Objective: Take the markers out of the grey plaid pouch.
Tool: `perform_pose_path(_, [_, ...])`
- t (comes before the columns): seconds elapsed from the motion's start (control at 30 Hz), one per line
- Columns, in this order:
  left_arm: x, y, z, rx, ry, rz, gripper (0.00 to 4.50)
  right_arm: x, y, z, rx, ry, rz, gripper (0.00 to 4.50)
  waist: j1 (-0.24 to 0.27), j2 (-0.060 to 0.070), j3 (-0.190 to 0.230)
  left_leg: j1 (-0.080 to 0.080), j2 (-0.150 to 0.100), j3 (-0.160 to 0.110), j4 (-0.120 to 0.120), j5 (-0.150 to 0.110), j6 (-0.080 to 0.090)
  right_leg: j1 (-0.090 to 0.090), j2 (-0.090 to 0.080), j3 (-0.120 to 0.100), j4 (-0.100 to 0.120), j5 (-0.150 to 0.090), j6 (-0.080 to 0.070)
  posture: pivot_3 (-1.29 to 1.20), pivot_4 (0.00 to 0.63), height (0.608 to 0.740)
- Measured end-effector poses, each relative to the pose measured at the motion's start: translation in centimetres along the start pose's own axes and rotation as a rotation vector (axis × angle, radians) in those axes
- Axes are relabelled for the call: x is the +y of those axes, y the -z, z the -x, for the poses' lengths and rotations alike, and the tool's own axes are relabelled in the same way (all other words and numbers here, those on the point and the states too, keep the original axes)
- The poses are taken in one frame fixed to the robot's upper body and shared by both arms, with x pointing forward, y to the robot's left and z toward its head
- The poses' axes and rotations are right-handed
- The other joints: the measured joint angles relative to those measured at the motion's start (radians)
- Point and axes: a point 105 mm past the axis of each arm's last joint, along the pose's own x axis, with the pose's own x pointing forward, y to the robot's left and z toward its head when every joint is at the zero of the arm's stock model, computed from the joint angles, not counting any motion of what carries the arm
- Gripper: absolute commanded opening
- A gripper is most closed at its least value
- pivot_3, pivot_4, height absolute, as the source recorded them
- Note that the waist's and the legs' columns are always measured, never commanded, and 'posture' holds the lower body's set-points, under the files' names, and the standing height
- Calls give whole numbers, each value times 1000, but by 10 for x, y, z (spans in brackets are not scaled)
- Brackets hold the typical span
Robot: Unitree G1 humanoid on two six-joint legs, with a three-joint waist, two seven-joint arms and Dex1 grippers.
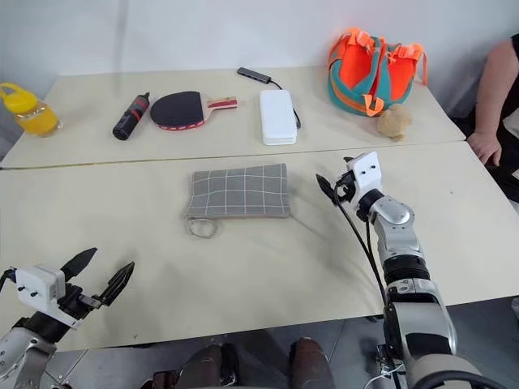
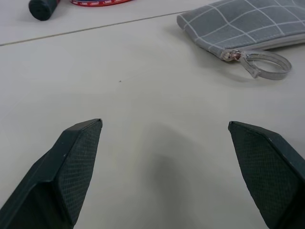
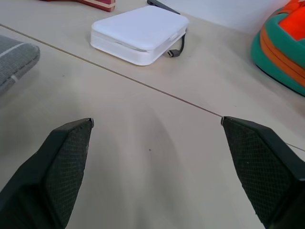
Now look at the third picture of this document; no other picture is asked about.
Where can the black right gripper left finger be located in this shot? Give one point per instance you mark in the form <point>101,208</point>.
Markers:
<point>47,176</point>

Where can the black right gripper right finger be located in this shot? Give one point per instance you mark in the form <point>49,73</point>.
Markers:
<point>262,167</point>

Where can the grey fabric pouch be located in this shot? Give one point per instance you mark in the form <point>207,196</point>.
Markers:
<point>14,62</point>

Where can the teal and orange pouch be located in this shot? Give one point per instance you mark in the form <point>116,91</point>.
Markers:
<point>282,45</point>

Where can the white plastic box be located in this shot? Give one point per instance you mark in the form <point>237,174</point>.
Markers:
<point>140,33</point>

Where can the red striped wooden block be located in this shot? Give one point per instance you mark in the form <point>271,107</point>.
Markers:
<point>95,3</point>

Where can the dark grey flat bar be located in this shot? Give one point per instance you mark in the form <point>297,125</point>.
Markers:
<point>162,6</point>

